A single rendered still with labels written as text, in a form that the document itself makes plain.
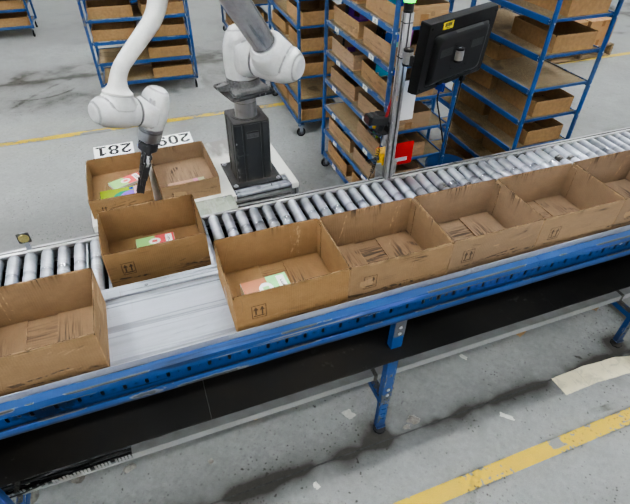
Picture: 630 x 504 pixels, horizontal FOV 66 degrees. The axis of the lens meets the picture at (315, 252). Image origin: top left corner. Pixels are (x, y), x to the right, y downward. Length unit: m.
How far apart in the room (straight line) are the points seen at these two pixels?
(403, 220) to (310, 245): 0.40
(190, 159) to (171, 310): 1.22
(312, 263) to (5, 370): 1.01
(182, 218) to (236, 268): 0.53
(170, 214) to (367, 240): 0.87
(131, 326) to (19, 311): 0.36
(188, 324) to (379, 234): 0.82
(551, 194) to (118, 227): 1.91
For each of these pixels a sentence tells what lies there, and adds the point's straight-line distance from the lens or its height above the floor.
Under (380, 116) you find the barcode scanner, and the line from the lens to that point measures 2.44.
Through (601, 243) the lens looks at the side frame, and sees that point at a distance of 2.21.
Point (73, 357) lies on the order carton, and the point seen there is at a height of 0.98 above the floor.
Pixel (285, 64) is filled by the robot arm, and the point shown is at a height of 1.40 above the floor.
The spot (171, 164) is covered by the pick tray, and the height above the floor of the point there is 0.76.
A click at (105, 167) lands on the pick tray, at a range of 2.75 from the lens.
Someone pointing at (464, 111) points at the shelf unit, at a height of 0.54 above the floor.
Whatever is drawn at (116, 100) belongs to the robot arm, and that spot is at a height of 1.42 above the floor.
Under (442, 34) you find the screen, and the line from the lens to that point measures 2.24.
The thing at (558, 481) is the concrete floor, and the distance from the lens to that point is 2.56.
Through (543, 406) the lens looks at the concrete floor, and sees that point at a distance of 2.74.
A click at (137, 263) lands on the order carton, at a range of 2.00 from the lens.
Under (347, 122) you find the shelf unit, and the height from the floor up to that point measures 0.54.
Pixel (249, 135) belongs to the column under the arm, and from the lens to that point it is 2.41.
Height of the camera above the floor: 2.12
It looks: 41 degrees down
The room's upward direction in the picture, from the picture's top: 1 degrees clockwise
